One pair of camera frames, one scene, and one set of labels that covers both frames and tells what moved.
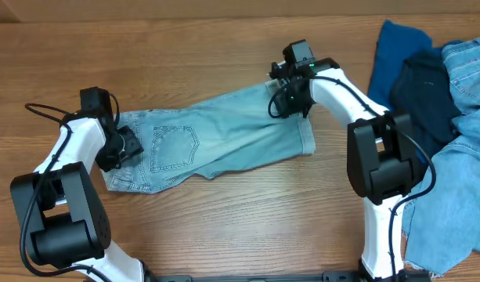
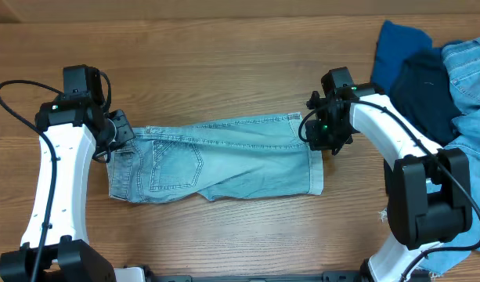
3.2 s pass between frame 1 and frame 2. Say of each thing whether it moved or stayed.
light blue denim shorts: moved
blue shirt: stayed
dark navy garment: stayed
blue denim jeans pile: stayed
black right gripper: moved
